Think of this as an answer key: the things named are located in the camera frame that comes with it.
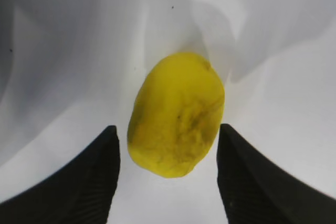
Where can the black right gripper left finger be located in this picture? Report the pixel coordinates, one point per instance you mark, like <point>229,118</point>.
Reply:
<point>80,192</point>

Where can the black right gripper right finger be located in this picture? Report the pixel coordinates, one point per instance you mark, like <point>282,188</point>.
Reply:
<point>255,190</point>

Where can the yellow lemon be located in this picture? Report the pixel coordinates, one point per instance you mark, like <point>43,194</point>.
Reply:
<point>176,115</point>

